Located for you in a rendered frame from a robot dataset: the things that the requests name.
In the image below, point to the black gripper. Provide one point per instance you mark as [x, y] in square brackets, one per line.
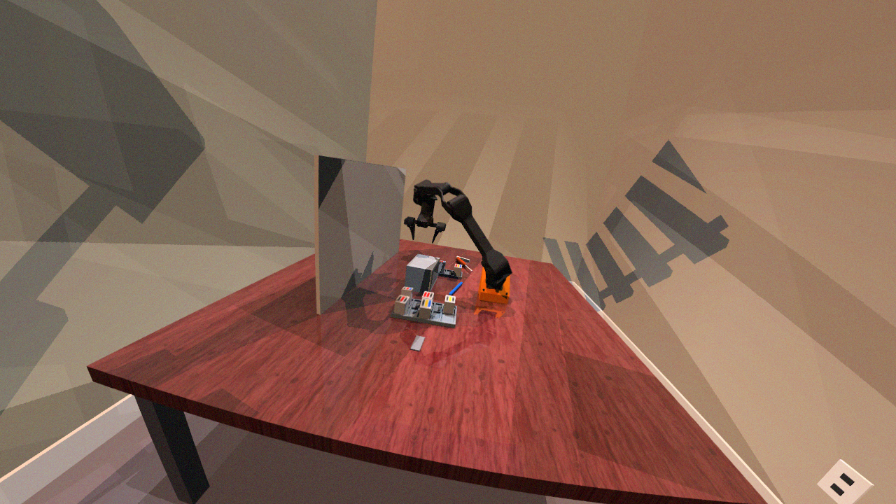
[410, 222]

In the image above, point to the grey flat panel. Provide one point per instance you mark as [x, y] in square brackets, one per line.
[357, 220]

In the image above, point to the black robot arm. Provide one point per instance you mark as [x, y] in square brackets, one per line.
[497, 267]

